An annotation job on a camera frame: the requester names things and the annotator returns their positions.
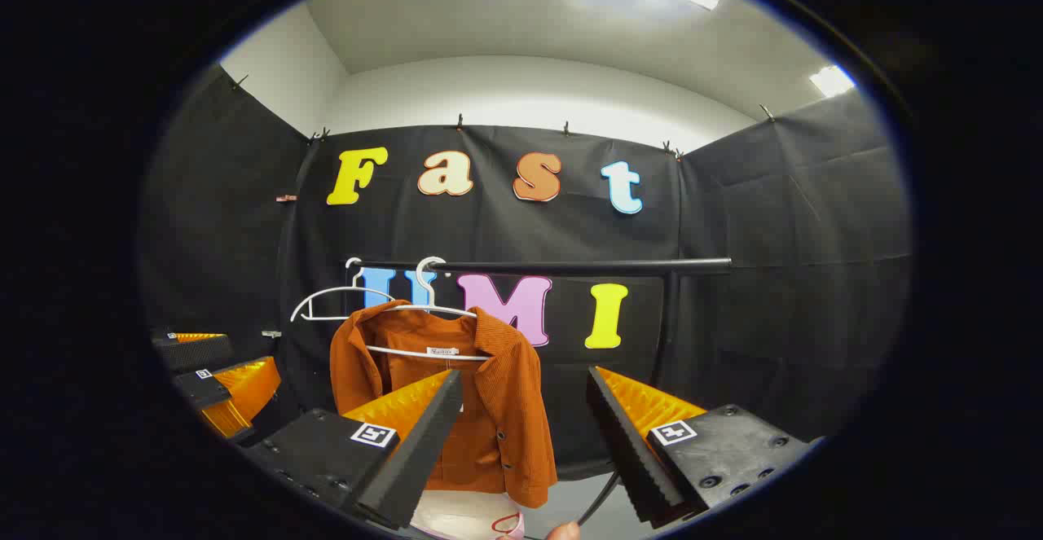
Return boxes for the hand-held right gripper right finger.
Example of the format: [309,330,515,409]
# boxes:
[587,365,816,529]

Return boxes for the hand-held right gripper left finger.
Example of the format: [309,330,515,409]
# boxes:
[243,369,465,531]

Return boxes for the white clothes hanger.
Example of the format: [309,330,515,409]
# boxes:
[359,257,494,362]
[291,257,396,323]

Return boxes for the orange corduroy jacket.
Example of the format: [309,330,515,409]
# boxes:
[330,300,559,510]

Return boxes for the black clothes rack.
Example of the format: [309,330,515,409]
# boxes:
[342,257,732,526]

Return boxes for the black backdrop cloth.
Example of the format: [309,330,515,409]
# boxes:
[139,64,912,484]

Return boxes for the small ceiling light panel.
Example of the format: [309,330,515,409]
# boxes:
[809,65,856,99]

